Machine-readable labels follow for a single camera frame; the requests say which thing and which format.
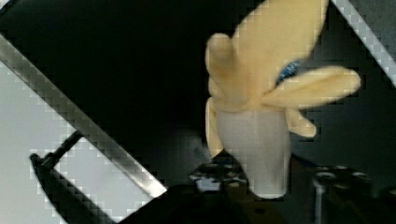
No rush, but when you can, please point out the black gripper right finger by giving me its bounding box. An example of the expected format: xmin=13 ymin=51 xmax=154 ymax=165
xmin=290 ymin=155 xmax=396 ymax=224

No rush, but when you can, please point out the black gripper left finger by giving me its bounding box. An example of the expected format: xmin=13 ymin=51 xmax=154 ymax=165
xmin=119 ymin=151 xmax=288 ymax=224

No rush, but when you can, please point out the yellow plush peeled banana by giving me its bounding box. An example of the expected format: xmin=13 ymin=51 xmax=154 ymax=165
xmin=205 ymin=0 xmax=361 ymax=199

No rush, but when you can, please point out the black oven door handle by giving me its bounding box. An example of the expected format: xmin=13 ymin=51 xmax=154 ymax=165
xmin=29 ymin=131 xmax=116 ymax=224

